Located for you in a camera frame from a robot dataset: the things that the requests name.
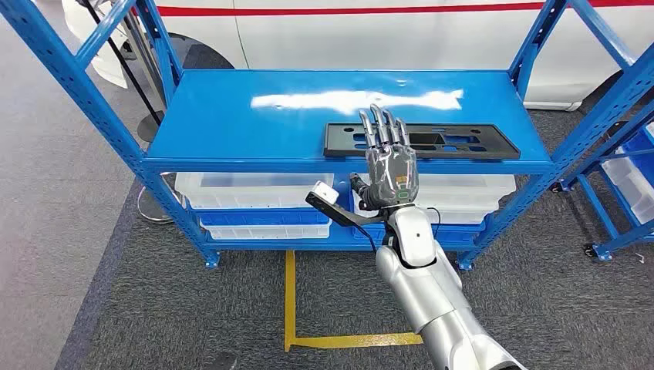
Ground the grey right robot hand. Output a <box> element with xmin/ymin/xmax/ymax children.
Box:
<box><xmin>349</xmin><ymin>104</ymin><xmax>420</xmax><ymax>211</ymax></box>

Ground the black plastic plate part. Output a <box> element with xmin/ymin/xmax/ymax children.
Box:
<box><xmin>323</xmin><ymin>122</ymin><xmax>521</xmax><ymax>161</ymax></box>

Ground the large blue metal shelf rack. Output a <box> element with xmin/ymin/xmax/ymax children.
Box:
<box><xmin>0</xmin><ymin>0</ymin><xmax>654</xmax><ymax>271</ymax></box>

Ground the clear plastic bin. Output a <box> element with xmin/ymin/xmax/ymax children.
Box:
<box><xmin>200</xmin><ymin>219</ymin><xmax>332</xmax><ymax>241</ymax></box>
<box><xmin>602</xmin><ymin>148</ymin><xmax>654</xmax><ymax>226</ymax></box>
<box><xmin>352</xmin><ymin>173</ymin><xmax>517</xmax><ymax>226</ymax></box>
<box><xmin>175</xmin><ymin>172</ymin><xmax>335</xmax><ymax>210</ymax></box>

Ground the white car with red stripe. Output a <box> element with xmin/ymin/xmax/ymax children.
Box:
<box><xmin>61</xmin><ymin>0</ymin><xmax>654</xmax><ymax>113</ymax></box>

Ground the blue metal side rack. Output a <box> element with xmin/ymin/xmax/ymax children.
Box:
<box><xmin>549</xmin><ymin>102</ymin><xmax>654</xmax><ymax>263</ymax></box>

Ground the chrome stanchion pole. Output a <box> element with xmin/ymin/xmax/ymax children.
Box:
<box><xmin>137</xmin><ymin>173</ymin><xmax>177</xmax><ymax>224</ymax></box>

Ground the black stanchion pole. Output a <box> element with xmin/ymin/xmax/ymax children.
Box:
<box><xmin>79</xmin><ymin>0</ymin><xmax>167</xmax><ymax>144</ymax></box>

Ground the blue plastic bin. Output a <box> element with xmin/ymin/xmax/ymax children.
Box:
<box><xmin>620</xmin><ymin>122</ymin><xmax>654</xmax><ymax>190</ymax></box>

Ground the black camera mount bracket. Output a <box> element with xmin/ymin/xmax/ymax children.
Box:
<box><xmin>305</xmin><ymin>191</ymin><xmax>390</xmax><ymax>229</ymax></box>

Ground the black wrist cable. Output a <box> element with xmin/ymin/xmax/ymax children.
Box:
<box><xmin>353</xmin><ymin>224</ymin><xmax>379</xmax><ymax>254</ymax></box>

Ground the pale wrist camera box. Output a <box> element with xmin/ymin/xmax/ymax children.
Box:
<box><xmin>312</xmin><ymin>181</ymin><xmax>340</xmax><ymax>205</ymax></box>

